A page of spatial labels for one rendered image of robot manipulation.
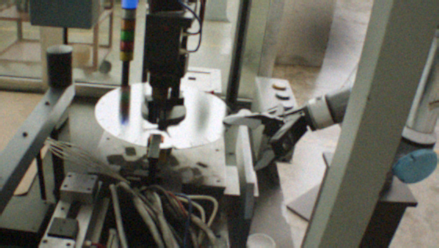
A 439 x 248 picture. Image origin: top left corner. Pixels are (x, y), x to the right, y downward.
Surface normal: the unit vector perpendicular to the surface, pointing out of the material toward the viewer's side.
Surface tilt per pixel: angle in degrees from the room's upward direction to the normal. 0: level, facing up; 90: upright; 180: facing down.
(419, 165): 98
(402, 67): 90
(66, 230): 0
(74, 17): 90
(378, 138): 90
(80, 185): 0
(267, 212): 0
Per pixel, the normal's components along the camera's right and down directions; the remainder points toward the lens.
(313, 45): 0.17, 0.48
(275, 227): 0.12, -0.87
